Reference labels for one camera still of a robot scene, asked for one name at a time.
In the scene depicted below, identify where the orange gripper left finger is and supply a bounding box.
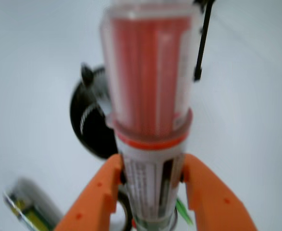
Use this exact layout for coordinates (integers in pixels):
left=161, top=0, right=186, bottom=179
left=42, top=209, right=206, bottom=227
left=55, top=154, right=123, bottom=231

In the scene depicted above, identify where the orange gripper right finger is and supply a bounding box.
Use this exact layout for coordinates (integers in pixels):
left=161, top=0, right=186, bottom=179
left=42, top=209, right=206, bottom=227
left=183, top=154, right=257, bottom=231

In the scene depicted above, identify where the green mechanical pencil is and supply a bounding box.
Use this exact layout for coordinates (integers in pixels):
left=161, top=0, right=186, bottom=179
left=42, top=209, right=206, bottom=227
left=176, top=197, right=193, bottom=226

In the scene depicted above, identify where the clear cap yellow label marker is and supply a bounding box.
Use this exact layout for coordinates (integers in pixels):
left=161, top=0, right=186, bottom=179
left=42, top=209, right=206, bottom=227
left=2, top=177, right=63, bottom=231

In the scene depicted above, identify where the red cap marker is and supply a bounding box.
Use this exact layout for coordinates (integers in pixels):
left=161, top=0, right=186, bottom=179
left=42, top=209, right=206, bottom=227
left=100, top=0, right=195, bottom=231

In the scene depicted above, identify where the brown tape roll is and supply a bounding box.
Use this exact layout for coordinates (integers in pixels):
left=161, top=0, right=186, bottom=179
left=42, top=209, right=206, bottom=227
left=118, top=185, right=133, bottom=231

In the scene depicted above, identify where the black tape roll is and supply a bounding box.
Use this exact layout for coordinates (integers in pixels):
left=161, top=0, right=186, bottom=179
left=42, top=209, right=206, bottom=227
left=70, top=63, right=118, bottom=159

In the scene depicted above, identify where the black cable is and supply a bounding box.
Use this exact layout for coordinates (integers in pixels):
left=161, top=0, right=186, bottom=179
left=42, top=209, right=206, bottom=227
left=193, top=0, right=216, bottom=81

